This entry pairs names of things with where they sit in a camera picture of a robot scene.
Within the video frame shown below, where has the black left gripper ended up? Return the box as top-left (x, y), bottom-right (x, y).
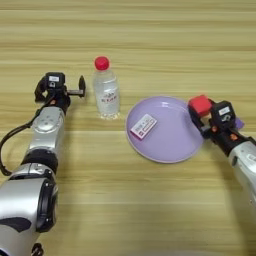
top-left (33, 74), bottom-right (87, 115)

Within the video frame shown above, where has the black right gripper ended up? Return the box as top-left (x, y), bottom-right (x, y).
top-left (187, 96), bottom-right (256, 157)

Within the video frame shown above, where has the red cube block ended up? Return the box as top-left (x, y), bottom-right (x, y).
top-left (187, 94), bottom-right (213, 118)

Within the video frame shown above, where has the purple rectangular block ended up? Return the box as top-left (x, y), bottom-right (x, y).
top-left (233, 116), bottom-right (246, 131)

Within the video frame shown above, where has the clear bottle red cap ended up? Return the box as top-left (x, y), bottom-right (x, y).
top-left (91, 55), bottom-right (121, 121)

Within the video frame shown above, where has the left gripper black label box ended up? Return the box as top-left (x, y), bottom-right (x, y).
top-left (44, 71), bottom-right (66, 90)

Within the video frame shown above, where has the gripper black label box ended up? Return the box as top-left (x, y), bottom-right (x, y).
top-left (210, 100), bottom-right (237, 125)
top-left (44, 71), bottom-right (66, 90)

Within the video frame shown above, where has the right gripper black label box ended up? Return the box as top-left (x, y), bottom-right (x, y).
top-left (210, 100), bottom-right (237, 125)

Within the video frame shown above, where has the round purple plate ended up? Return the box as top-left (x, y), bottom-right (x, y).
top-left (124, 95), bottom-right (205, 165)

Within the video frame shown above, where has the small white pink card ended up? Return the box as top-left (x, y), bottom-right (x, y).
top-left (129, 112), bottom-right (159, 141)

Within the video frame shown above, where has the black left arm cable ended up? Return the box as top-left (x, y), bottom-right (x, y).
top-left (0, 111), bottom-right (43, 177)

